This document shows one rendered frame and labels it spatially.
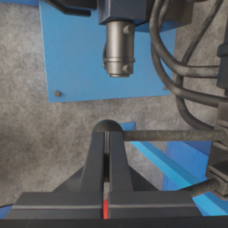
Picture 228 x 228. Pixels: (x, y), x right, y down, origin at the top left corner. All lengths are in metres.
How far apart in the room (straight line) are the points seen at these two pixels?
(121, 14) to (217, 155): 0.48
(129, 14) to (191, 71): 0.34
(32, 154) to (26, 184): 0.23
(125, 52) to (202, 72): 0.35
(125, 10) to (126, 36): 0.08
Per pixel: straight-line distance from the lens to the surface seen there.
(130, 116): 1.27
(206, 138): 0.20
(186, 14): 0.67
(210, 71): 0.31
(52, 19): 0.99
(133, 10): 0.62
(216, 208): 0.74
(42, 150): 1.21
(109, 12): 0.58
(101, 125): 0.17
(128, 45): 0.61
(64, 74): 0.96
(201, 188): 0.22
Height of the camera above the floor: 1.08
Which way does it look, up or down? 63 degrees down
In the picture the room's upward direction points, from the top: 126 degrees clockwise
